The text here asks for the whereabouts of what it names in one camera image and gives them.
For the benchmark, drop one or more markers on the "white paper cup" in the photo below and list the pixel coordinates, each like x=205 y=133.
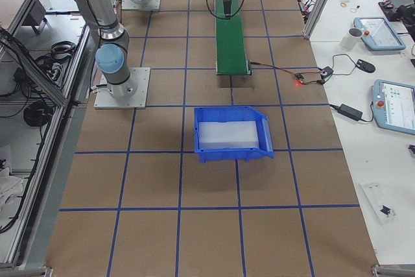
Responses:
x=351 y=38

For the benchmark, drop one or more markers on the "blue plastic bin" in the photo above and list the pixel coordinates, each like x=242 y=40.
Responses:
x=231 y=133

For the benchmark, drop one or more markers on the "near teach pendant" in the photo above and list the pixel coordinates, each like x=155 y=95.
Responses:
x=393 y=106

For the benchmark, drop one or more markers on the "teach pendant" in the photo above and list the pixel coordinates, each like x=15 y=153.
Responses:
x=381 y=36
x=393 y=106

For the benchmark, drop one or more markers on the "small black controller box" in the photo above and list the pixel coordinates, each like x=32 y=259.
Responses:
x=326 y=72

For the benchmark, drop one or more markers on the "green conveyor belt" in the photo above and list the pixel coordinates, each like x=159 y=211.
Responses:
x=231 y=54

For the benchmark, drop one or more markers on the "black power adapter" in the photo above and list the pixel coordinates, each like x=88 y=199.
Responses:
x=350 y=112

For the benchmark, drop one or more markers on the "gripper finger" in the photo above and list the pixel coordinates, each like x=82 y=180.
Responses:
x=228 y=9

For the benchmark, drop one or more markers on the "aluminium frame post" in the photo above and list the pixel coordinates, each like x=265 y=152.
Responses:
x=319 y=1

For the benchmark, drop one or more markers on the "black computer mouse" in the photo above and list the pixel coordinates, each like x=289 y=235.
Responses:
x=365 y=66

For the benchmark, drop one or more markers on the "clear plastic bag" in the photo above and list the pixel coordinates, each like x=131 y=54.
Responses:
x=374 y=195

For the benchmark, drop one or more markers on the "far teach pendant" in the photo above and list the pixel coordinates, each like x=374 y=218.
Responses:
x=381 y=36

